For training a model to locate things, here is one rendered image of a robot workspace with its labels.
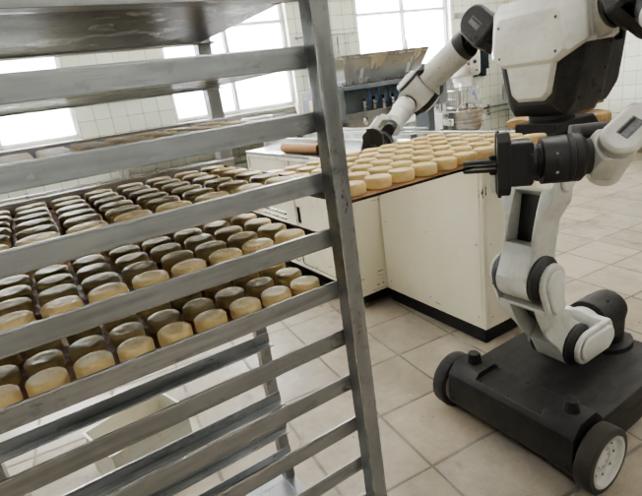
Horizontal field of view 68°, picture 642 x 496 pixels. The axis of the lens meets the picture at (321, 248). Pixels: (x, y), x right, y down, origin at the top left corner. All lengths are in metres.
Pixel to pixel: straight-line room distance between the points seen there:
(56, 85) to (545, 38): 1.12
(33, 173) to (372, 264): 2.14
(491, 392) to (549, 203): 0.64
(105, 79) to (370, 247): 2.07
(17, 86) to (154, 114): 4.65
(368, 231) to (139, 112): 3.28
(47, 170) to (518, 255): 1.22
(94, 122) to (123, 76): 4.57
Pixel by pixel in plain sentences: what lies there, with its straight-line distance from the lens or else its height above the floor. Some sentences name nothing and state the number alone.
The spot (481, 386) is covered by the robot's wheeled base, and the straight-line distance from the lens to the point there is 1.72.
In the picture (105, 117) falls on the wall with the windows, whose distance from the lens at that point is 5.20.
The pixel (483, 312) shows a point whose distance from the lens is 2.20.
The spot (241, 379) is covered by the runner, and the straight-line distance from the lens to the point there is 0.75.
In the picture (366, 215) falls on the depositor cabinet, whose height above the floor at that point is 0.53.
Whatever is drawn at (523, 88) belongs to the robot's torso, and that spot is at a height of 1.11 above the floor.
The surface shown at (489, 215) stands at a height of 0.61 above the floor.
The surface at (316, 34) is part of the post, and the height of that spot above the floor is 1.25.
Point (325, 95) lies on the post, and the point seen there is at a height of 1.18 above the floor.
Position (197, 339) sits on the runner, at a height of 0.88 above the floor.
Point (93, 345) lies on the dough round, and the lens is 0.77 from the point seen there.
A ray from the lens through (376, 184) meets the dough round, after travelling 0.85.
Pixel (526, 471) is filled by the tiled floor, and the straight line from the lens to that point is 1.72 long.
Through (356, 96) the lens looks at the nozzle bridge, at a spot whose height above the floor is 1.12.
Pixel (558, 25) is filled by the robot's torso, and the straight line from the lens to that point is 1.38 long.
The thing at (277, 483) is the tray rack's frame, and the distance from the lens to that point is 1.51.
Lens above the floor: 1.19
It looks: 18 degrees down
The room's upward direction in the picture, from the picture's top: 8 degrees counter-clockwise
